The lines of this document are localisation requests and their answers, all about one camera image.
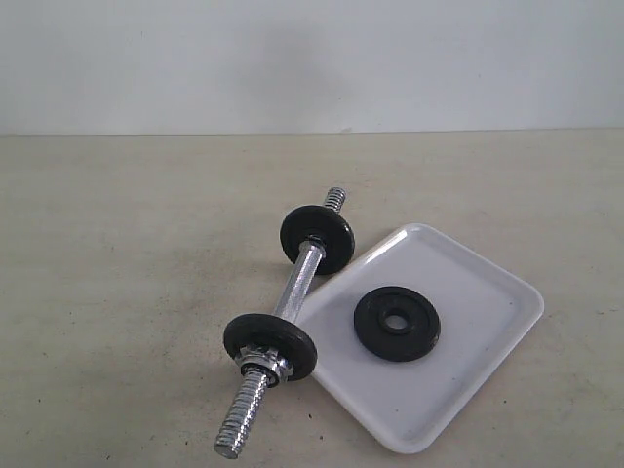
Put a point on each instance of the black weight plate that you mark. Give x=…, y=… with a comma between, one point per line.
x=397, y=324
x=325, y=227
x=264, y=330

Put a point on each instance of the chrome threaded dumbbell bar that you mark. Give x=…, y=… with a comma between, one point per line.
x=236, y=426

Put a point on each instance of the chrome star collar nut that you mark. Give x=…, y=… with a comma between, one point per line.
x=265, y=363

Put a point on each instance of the white rectangular plastic tray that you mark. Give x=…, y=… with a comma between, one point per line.
x=485, y=311

